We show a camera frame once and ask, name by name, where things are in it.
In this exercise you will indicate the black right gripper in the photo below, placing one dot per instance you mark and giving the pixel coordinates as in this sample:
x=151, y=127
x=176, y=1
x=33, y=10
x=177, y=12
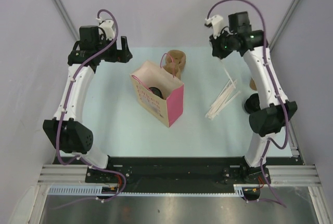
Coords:
x=216, y=51

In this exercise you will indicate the pile of white wrapped straws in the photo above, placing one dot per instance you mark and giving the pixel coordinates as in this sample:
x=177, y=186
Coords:
x=226, y=96

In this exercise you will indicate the stack of black cup lids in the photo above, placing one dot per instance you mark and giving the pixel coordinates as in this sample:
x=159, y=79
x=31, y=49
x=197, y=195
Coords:
x=252, y=104

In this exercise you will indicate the right aluminium frame post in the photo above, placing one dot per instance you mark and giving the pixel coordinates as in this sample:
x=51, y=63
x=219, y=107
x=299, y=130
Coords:
x=283, y=24

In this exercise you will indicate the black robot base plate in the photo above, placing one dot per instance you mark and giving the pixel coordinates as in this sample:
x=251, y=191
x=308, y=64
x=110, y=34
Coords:
x=154, y=186

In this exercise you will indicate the white slotted cable duct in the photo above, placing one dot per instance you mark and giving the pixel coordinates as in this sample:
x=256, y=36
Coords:
x=100, y=191

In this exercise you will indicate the left aluminium frame post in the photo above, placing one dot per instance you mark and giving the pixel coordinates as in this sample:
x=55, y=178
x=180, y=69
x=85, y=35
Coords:
x=66, y=19

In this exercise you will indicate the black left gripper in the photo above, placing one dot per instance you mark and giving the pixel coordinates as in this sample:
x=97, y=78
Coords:
x=122, y=55

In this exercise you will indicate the stack of brown paper cups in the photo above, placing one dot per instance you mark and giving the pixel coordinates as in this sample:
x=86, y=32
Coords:
x=253, y=85

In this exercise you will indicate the brown pulp cup carrier stack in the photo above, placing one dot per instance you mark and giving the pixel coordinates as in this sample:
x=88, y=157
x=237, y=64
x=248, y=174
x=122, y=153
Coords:
x=175, y=62

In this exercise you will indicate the pink kraft paper bag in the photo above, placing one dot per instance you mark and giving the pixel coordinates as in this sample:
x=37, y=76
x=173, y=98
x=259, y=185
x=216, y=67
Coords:
x=150, y=74

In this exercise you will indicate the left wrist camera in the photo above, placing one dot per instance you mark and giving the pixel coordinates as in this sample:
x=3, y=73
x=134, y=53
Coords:
x=107, y=27

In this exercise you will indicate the aluminium frame post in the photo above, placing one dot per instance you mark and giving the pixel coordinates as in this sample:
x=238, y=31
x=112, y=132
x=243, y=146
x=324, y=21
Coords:
x=66, y=19
x=283, y=24

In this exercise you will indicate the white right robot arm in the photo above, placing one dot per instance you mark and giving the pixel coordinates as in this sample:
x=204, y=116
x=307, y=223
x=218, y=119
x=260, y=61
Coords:
x=275, y=108

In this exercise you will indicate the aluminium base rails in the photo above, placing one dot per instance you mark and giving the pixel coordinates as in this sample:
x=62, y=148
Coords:
x=277, y=175

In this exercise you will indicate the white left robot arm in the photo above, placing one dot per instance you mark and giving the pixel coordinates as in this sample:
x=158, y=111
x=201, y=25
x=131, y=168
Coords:
x=65, y=130

